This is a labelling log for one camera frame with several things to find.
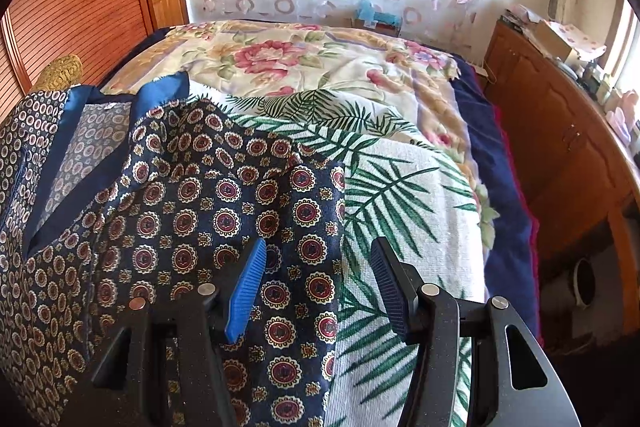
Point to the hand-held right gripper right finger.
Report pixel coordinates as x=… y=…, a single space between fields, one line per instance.
x=389 y=292

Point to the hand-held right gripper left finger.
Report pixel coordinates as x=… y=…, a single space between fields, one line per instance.
x=246 y=292

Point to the navy medallion print garment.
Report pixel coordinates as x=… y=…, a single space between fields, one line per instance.
x=175 y=207

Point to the palm leaf print blanket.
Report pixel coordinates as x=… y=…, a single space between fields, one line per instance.
x=400 y=187

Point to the floral quilt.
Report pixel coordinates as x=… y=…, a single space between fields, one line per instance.
x=300 y=57

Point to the wooden sideboard cabinet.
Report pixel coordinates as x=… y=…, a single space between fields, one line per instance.
x=565 y=117

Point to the yellow embroidered pillow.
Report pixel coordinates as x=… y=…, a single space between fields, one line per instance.
x=60 y=74

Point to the pink soft toy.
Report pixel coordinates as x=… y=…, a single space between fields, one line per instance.
x=625 y=117

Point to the floral wrapped box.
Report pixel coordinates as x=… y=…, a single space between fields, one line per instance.
x=565 y=39

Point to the oval hand fan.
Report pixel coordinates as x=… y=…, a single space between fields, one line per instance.
x=554 y=6

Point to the window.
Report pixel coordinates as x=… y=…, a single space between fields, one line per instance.
x=625 y=47

